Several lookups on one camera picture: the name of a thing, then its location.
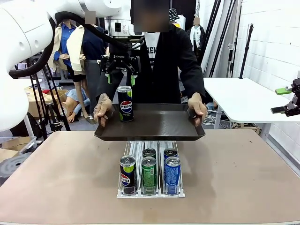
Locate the open cardboard box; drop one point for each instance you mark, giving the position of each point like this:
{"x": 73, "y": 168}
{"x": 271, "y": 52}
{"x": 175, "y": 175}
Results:
{"x": 59, "y": 96}

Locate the black Pepsi can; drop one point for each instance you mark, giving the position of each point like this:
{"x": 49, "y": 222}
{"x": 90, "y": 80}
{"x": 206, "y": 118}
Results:
{"x": 126, "y": 105}
{"x": 128, "y": 178}

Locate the black light stand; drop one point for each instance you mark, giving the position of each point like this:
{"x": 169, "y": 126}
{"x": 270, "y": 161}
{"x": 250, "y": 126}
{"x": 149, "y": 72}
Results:
{"x": 245, "y": 54}

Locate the black camera tripod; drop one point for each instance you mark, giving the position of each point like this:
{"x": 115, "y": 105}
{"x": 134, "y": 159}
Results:
{"x": 52, "y": 117}

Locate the flat cardboard sheet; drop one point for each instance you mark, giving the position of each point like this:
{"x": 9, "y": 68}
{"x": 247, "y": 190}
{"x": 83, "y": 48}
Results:
{"x": 7, "y": 154}

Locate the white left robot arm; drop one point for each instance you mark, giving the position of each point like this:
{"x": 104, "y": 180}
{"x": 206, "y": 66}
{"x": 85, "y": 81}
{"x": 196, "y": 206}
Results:
{"x": 18, "y": 47}

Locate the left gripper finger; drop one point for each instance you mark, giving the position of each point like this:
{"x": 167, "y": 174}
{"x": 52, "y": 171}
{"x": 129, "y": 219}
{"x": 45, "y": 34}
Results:
{"x": 133, "y": 79}
{"x": 109, "y": 78}

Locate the mannequin in navy top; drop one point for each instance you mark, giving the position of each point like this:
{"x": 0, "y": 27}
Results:
{"x": 93, "y": 47}

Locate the mannequin in blue shirt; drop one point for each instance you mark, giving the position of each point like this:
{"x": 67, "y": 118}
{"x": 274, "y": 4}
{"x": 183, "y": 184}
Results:
{"x": 64, "y": 39}

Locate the dark brown serving tray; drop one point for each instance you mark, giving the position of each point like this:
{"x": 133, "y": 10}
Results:
{"x": 152, "y": 124}

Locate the mannequin with patterned bucket hat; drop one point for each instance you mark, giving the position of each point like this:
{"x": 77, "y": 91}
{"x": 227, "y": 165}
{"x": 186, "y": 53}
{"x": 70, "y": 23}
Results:
{"x": 174, "y": 14}

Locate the person's right hand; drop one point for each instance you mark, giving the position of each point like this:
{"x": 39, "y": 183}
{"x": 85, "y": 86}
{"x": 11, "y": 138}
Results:
{"x": 103, "y": 107}

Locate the person's right forearm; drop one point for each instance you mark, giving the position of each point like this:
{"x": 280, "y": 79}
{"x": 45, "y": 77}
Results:
{"x": 102, "y": 89}

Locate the white side table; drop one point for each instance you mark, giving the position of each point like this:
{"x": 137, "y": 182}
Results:
{"x": 246, "y": 100}

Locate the mannequin in white black jacket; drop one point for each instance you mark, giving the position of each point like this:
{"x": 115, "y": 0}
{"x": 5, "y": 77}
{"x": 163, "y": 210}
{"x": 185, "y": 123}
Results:
{"x": 196, "y": 35}

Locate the person's left hand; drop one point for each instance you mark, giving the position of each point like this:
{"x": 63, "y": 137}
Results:
{"x": 198, "y": 105}

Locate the mannequin lying on floor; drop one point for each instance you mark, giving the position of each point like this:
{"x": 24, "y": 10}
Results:
{"x": 72, "y": 95}

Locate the person in black jacket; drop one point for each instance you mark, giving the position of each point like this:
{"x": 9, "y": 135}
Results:
{"x": 164, "y": 70}

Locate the blue Pocari Sweat can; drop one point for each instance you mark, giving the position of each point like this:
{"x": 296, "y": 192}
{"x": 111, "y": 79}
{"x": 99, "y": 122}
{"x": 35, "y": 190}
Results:
{"x": 172, "y": 178}
{"x": 170, "y": 152}

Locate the green soda can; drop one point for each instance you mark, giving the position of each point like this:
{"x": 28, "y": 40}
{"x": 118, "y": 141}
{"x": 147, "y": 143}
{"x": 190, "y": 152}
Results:
{"x": 149, "y": 152}
{"x": 149, "y": 178}

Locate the clear acrylic can dispenser rack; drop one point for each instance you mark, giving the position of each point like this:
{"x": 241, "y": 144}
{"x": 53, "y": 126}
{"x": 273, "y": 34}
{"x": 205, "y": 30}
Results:
{"x": 134, "y": 147}

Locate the person's left forearm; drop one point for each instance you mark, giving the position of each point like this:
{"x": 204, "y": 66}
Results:
{"x": 194, "y": 82}

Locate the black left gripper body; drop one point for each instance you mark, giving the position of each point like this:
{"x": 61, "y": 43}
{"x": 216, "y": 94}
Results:
{"x": 119, "y": 55}

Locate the grey plastic bin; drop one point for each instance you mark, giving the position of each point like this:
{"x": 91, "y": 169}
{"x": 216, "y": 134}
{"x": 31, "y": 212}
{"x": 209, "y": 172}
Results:
{"x": 28, "y": 144}

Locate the black stand pole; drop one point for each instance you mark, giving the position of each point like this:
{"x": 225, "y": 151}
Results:
{"x": 222, "y": 38}
{"x": 212, "y": 37}

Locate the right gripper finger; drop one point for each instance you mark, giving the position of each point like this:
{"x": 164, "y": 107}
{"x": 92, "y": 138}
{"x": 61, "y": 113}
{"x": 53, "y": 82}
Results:
{"x": 280, "y": 109}
{"x": 283, "y": 90}

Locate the black stand with clamps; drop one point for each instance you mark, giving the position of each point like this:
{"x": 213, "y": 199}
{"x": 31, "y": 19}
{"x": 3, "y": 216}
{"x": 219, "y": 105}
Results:
{"x": 231, "y": 56}

